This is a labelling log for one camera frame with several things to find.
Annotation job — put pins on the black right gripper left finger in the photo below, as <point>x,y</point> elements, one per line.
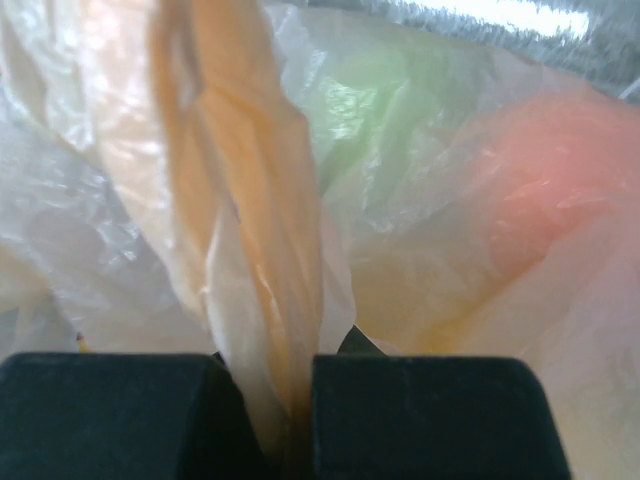
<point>107,416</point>

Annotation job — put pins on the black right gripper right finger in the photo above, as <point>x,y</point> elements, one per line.
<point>430,417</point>

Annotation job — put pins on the orange banana-print plastic bag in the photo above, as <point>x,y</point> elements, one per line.
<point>252,180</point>

